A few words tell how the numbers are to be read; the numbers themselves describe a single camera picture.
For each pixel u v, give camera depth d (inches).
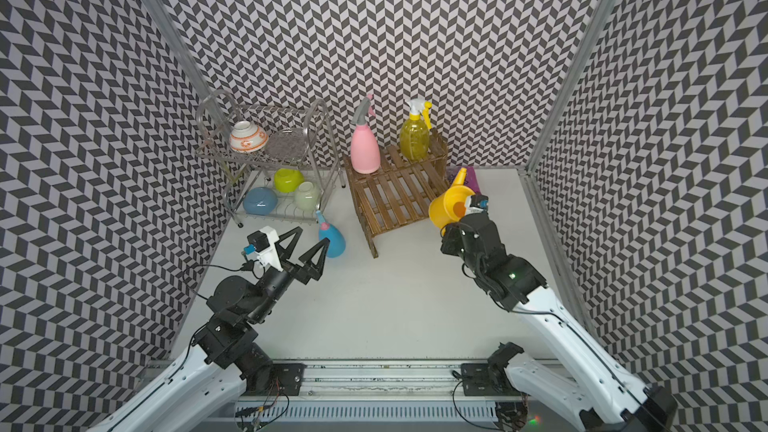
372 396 28.3
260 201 38.0
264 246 21.8
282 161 33.3
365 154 30.2
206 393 22.3
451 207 27.7
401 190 37.7
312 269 23.4
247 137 32.9
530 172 47.1
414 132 30.9
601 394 15.1
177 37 33.2
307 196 38.7
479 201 24.2
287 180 40.3
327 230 34.9
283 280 23.4
